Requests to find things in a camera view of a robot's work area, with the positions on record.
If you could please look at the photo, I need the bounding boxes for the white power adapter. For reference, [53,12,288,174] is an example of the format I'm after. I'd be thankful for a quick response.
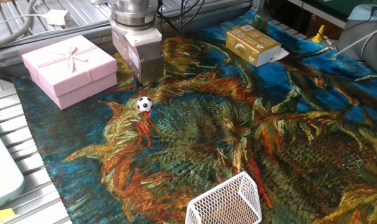
[44,9,70,26]

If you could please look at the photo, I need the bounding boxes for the thick grey hose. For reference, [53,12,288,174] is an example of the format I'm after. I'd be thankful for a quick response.
[0,0,39,52]

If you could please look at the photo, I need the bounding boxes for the silver Schunk gripper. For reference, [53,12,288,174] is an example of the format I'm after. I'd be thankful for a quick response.
[111,30,165,88]

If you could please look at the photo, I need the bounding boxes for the sunflower painting print cloth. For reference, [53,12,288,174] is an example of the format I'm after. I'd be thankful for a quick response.
[12,11,377,224]

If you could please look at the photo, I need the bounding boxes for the white teach pendant red button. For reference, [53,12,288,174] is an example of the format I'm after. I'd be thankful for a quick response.
[0,121,25,211]

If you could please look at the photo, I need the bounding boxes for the white wire mesh goal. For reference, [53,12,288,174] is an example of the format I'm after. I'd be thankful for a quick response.
[185,170,263,224]

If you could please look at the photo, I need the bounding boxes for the small black white soccer ball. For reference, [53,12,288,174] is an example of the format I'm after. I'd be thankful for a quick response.
[136,96,154,113]

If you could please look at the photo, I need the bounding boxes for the pink gift box with ribbon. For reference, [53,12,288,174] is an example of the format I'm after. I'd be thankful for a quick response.
[21,34,118,110]

